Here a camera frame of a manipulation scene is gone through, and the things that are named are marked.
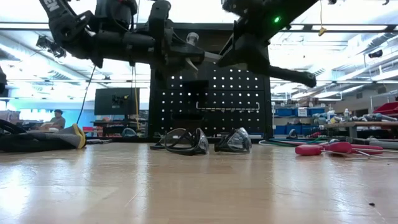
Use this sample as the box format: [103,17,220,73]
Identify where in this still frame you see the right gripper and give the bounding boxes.
[217,30,317,88]

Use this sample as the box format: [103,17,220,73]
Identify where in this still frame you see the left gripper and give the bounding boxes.
[148,0,206,71]

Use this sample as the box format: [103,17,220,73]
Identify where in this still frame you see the small black pegboard bin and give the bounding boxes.
[182,80,210,91]

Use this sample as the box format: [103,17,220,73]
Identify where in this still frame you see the yellow hanging plug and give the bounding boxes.
[317,0,328,37]

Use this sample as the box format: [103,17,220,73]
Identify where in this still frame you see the large black pegboard bin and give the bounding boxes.
[172,113,205,138]

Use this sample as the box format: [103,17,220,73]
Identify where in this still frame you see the black pegboard cart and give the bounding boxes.
[148,23,274,141]

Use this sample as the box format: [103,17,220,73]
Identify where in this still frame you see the grey workbench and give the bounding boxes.
[323,121,398,139]

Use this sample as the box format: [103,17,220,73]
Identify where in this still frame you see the black monitor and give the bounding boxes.
[94,87,141,116]

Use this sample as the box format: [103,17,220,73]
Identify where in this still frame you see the red storage bin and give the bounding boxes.
[372,101,398,117]

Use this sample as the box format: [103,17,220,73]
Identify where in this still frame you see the person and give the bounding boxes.
[49,109,67,130]

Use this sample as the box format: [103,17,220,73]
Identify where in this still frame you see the grey black glove yellow cuff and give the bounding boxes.
[0,119,87,153]

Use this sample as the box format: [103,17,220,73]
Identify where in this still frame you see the blue cable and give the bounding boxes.
[267,138,312,144]

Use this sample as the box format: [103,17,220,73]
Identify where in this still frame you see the green cable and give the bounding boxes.
[269,136,327,146]

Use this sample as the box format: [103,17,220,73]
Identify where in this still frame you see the yellow hanging cable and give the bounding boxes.
[133,67,140,131]

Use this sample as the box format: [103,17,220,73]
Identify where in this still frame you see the white cable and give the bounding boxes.
[258,139,301,147]

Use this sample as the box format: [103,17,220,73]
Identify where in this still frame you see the black aluminium table frame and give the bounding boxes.
[86,135,398,149]

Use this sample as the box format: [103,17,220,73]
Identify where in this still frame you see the black hanging cable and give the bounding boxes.
[76,63,98,125]

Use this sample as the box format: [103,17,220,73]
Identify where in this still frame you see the black ceiling camera rig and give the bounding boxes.
[35,34,68,59]

